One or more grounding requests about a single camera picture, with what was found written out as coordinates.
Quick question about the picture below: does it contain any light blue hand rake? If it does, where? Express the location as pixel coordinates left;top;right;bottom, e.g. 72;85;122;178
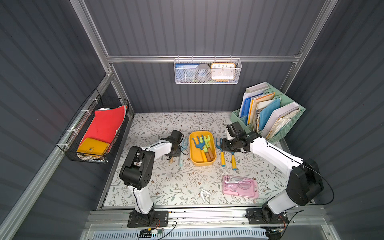
179;137;189;167

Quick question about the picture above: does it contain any blue rake yellow handle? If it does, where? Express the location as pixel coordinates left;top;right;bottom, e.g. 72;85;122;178
193;137;208;162
215;138;226;167
231;152;237;171

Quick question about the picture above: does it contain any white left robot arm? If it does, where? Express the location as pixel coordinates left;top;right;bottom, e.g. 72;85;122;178
119;130;184;215

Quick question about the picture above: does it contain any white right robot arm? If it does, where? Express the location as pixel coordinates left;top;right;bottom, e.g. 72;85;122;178
221;122;324;221

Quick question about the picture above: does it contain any yellow plastic storage box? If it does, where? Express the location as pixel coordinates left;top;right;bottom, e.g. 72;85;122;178
189;131;217;167

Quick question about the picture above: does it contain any blue box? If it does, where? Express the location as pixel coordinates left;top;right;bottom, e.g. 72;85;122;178
174;63;199;84

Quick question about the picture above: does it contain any blue folder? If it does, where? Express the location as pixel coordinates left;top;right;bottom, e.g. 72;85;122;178
239;95;260;118

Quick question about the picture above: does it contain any stack of magazines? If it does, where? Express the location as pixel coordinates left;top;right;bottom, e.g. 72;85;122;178
252;100;274;132

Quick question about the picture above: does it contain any green plastic file organizer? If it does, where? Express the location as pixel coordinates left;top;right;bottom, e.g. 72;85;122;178
230;82;306;143

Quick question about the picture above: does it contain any teal folder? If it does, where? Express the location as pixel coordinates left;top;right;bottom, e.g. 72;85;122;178
258;98;281;131

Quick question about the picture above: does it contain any orange yellow book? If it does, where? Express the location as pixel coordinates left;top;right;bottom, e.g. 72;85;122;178
247;92;275;125

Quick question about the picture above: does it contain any white binder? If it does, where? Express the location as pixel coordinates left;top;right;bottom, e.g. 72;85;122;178
262;102;300;139

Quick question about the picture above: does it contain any pink plastic pencil case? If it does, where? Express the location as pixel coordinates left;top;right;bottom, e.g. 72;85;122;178
222;175;259;199

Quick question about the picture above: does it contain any white paper scrap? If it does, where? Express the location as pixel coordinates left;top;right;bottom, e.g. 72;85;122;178
200;189;211;203

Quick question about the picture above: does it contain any yellow white clock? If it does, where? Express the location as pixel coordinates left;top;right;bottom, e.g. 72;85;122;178
211;63;236;81

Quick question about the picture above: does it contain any grey tape roll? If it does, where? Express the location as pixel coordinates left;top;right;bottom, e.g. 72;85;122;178
195;64;211;83

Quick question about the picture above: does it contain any red folder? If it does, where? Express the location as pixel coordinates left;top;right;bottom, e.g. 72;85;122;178
81;105;127;144

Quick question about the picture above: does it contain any yellow case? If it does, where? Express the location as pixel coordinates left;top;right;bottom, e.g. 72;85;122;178
77;138;110;156

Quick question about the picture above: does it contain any lime rake wooden handle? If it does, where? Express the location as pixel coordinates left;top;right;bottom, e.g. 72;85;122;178
203;135;214;162
200;138;212;162

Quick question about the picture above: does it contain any white wire wall basket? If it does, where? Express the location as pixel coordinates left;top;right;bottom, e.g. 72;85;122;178
174;57;242;85

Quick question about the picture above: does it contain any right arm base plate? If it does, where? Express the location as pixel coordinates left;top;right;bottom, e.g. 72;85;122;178
245;208;289;225

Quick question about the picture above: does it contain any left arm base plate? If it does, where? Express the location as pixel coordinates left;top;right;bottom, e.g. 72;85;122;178
127;210;169;228

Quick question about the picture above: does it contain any black wire wall basket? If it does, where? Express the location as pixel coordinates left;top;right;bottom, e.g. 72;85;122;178
57;90;129;164

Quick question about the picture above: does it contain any white vented rail cover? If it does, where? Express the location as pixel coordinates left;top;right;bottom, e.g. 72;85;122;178
90;227;268;240

